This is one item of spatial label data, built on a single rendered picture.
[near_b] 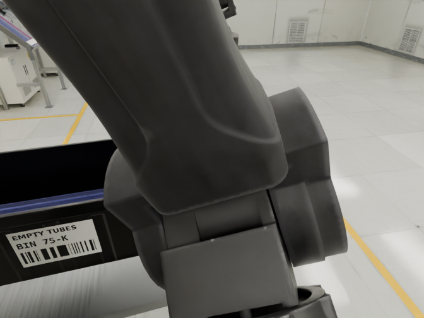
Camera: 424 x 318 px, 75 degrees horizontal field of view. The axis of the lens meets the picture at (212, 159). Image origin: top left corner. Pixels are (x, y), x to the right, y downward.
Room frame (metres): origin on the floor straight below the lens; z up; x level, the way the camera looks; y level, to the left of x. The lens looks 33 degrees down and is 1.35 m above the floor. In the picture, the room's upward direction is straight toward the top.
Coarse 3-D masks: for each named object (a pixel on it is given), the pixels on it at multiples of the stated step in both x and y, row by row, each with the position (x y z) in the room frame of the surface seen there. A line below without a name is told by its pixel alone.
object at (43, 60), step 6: (6, 42) 4.65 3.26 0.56; (36, 54) 4.72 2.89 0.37; (42, 54) 4.74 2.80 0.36; (36, 60) 4.72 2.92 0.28; (42, 60) 4.73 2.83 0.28; (48, 60) 4.75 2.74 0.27; (42, 66) 4.69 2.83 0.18; (48, 66) 4.75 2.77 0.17; (54, 66) 4.76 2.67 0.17; (42, 72) 4.69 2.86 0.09; (48, 72) 4.74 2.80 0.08; (54, 72) 4.76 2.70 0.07
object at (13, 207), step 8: (80, 192) 0.35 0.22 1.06; (88, 192) 0.35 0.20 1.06; (96, 192) 0.35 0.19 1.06; (32, 200) 0.33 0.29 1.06; (40, 200) 0.33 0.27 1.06; (48, 200) 0.33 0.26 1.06; (56, 200) 0.33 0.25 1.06; (64, 200) 0.33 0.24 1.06; (72, 200) 0.33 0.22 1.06; (80, 200) 0.33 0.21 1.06; (0, 208) 0.31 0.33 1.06; (8, 208) 0.31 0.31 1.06; (16, 208) 0.31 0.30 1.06; (24, 208) 0.31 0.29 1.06; (32, 208) 0.31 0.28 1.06
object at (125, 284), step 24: (120, 264) 0.40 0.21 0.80; (0, 288) 0.35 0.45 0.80; (24, 288) 0.35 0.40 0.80; (48, 288) 0.35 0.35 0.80; (72, 288) 0.35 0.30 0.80; (96, 288) 0.35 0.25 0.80; (120, 288) 0.35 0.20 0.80; (144, 288) 0.35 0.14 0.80; (0, 312) 0.29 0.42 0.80; (24, 312) 0.29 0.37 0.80; (48, 312) 0.29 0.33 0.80; (72, 312) 0.29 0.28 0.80; (96, 312) 0.29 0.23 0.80; (120, 312) 0.30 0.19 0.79
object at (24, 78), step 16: (0, 0) 3.80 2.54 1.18; (0, 16) 3.53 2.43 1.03; (16, 32) 3.46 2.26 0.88; (0, 48) 3.66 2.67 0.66; (16, 48) 3.80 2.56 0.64; (32, 48) 3.39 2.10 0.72; (0, 64) 3.32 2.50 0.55; (16, 64) 3.50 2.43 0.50; (32, 64) 3.93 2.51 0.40; (0, 80) 3.31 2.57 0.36; (16, 80) 3.35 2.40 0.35; (32, 80) 3.76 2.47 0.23; (0, 96) 3.26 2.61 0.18; (16, 96) 3.33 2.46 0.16
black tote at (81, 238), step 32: (0, 160) 0.37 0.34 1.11; (32, 160) 0.38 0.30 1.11; (64, 160) 0.39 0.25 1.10; (96, 160) 0.41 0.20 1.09; (0, 192) 0.36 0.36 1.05; (32, 192) 0.37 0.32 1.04; (64, 192) 0.39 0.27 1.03; (0, 224) 0.22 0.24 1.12; (32, 224) 0.23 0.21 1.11; (64, 224) 0.24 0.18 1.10; (96, 224) 0.25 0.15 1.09; (0, 256) 0.22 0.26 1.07; (32, 256) 0.23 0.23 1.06; (64, 256) 0.24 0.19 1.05; (96, 256) 0.25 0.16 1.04; (128, 256) 0.26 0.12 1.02
